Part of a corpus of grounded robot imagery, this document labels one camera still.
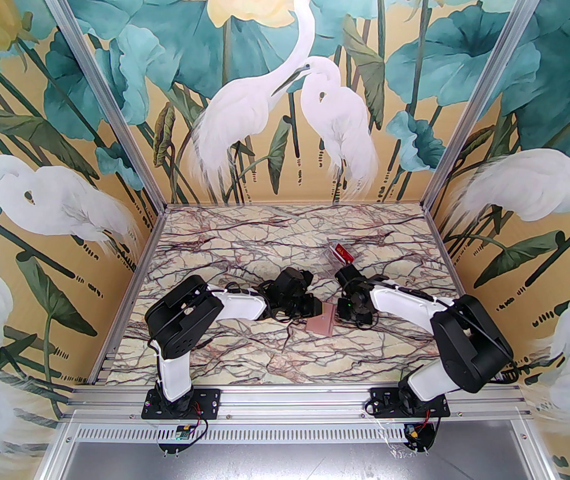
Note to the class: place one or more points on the pink card holder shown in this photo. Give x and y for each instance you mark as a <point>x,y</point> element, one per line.
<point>322,323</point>

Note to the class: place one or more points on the black card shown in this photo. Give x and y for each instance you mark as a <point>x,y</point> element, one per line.
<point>332,263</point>

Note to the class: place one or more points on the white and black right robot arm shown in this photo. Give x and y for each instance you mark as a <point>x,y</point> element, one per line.
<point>400,303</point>

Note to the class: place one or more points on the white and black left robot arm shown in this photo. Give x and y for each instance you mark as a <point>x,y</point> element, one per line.
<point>240,305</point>

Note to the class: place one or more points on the red credit card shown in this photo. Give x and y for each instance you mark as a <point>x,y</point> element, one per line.
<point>343,254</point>

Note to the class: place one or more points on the perforated metal strip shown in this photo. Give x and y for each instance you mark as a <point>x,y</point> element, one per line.
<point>295,433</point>

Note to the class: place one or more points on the grey metal sheet panel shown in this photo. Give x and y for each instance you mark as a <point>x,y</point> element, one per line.
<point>295,463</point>

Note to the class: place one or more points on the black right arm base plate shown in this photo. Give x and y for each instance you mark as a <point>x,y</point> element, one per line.
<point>382,400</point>

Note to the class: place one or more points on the aluminium mounting rail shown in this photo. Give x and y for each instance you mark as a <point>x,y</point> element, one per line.
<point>295,403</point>

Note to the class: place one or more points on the aluminium table side rail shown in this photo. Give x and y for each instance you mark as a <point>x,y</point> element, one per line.
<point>443,248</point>
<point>148,248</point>

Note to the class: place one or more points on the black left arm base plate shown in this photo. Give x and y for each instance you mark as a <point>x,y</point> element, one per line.
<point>210,400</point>

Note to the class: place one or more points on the black bracket with yellow connector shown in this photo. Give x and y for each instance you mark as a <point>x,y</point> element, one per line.
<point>417,435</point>

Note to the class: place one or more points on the aluminium frame post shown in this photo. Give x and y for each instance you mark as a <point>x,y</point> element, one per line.
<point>108,93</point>
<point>481,93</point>

